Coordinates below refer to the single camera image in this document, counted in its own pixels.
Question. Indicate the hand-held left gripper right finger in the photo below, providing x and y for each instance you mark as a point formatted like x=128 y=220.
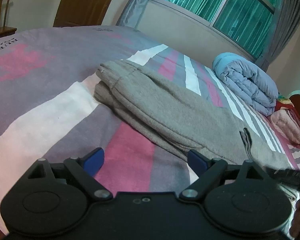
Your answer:
x=197 y=160

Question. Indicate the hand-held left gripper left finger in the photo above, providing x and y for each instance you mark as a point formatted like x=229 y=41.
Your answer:
x=95 y=159

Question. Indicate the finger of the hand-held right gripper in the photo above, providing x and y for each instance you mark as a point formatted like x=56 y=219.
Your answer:
x=287 y=176

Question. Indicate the grey pants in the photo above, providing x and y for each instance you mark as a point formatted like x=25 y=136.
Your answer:
x=170 y=110

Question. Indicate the folded pink blanket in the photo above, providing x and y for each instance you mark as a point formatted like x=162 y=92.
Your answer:
x=287 y=127

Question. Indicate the folded red patterned blanket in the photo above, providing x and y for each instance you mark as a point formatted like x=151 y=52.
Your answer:
x=288 y=106

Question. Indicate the bed with striped sheet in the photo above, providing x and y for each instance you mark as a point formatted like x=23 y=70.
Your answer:
x=47 y=105

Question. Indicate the red wooden headboard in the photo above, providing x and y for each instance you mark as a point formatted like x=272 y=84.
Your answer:
x=298 y=100

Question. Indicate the folded light blue duvet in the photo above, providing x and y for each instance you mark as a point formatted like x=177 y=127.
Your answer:
x=247 y=82

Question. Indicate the window with green glass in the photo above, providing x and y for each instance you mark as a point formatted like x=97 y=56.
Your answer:
x=230 y=12

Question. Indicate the grey curtain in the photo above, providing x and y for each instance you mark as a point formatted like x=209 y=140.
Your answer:
x=282 y=25
x=135 y=2

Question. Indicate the brown wooden door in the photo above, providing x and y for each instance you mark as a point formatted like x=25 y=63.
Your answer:
x=85 y=2

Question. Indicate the wooden chair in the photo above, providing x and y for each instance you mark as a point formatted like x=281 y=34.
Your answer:
x=1 y=17

